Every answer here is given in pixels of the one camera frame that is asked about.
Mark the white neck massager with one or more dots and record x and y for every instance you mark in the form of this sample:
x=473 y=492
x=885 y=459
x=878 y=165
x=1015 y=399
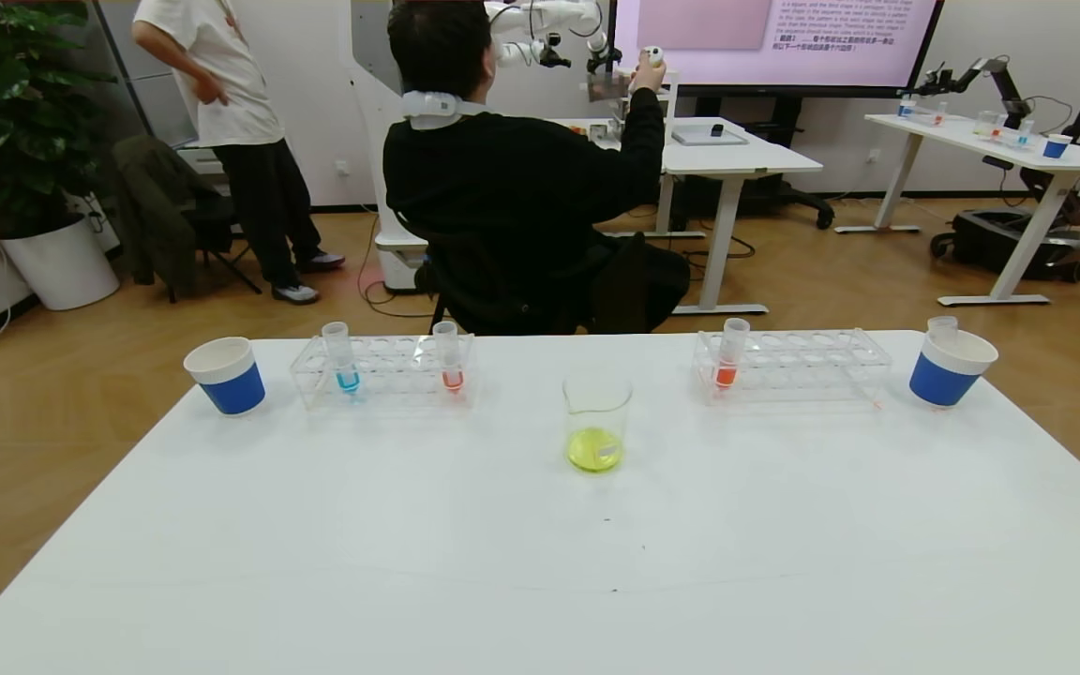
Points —
x=429 y=105

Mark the white small shelf frame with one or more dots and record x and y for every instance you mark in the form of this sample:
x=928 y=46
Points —
x=673 y=103

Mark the white double desk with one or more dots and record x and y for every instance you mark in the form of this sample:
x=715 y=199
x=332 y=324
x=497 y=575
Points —
x=746 y=157

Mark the black office chair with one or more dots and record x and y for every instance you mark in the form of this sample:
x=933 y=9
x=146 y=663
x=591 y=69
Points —
x=484 y=292

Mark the white plant pot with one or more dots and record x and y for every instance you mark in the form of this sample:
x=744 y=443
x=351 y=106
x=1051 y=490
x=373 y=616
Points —
x=62 y=267

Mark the orange pigment test tube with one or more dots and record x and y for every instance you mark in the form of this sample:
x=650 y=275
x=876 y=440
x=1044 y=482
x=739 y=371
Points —
x=726 y=375
x=452 y=378

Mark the clear acrylic test tube rack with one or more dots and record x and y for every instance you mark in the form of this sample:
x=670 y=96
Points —
x=399 y=377
x=793 y=371

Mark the seated person black sweater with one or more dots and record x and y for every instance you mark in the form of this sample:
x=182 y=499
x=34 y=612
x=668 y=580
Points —
x=512 y=187

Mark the blue white paper cup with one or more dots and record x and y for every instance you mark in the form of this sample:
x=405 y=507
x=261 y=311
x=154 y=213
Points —
x=941 y=377
x=232 y=386

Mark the black display stand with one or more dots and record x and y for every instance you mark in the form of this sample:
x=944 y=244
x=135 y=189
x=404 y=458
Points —
x=784 y=192

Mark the black folding chair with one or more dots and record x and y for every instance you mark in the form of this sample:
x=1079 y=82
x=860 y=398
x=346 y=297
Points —
x=212 y=220

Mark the blue pigment test tube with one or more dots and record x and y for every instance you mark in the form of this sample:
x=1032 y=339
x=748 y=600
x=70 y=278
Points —
x=346 y=377

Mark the white handheld controller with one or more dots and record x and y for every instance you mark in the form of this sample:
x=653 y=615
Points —
x=654 y=54

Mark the grey tablet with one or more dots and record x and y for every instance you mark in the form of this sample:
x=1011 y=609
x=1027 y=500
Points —
x=704 y=139

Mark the black background robot arm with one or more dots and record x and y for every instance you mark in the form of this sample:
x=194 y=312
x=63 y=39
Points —
x=995 y=73

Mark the large wall display screen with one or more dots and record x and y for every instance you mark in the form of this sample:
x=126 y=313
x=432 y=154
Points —
x=831 y=56

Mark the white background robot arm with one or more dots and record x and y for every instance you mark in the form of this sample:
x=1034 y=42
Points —
x=549 y=14

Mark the small blue cup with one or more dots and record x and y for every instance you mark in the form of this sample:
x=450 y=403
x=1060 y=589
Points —
x=1057 y=147

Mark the standing person white shirt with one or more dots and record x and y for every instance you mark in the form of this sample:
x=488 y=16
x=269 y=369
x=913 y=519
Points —
x=221 y=84

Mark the green leafy plant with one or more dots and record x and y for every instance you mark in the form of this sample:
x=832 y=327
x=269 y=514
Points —
x=6 y=112

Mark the dark green jacket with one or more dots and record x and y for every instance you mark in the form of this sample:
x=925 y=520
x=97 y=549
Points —
x=156 y=206

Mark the white standing desk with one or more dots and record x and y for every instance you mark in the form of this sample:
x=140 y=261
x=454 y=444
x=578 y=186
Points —
x=971 y=136

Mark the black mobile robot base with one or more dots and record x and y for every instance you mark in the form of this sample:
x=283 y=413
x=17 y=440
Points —
x=999 y=244

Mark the yellow pigment test tube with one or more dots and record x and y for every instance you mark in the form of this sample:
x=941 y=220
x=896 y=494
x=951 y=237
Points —
x=943 y=328

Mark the clear glass beaker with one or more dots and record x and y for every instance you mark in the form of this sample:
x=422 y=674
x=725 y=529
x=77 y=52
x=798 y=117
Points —
x=596 y=450

